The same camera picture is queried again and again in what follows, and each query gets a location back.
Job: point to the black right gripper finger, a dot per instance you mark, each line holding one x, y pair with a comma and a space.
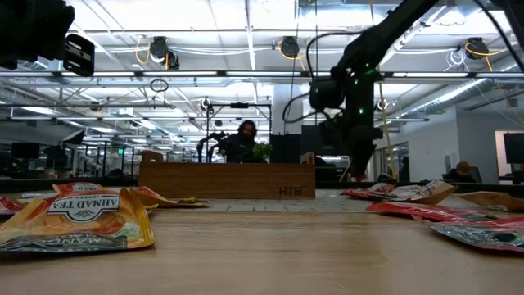
367, 157
355, 157

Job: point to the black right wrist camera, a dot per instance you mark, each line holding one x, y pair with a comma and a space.
325, 94

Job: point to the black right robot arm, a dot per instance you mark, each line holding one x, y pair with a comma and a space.
380, 41

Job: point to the small leafy green plant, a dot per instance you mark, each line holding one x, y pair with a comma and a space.
262, 151

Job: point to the grey woven placemat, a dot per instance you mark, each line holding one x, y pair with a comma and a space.
286, 205

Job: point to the person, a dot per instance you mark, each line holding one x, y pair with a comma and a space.
241, 147
462, 172

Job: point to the large black screen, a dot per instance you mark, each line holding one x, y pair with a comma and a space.
313, 141

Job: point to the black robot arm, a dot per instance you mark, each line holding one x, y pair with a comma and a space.
204, 143

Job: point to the small dark monitor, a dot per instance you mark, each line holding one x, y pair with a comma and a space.
25, 150

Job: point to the black monitor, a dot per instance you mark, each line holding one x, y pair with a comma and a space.
513, 147

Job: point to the wooden compartment tea box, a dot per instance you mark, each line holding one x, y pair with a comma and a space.
225, 180

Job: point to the black aluminium table frame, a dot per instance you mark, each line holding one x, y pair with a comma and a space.
61, 184

